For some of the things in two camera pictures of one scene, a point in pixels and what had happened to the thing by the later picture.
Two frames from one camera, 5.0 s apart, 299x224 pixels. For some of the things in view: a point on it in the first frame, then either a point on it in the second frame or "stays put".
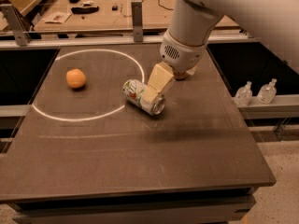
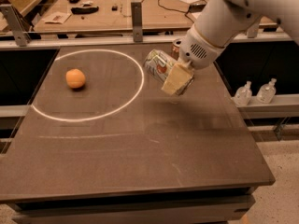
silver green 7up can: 134,91 → 158,64
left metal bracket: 21,33 stays put
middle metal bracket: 137,21 stays put
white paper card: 58,17 stays put
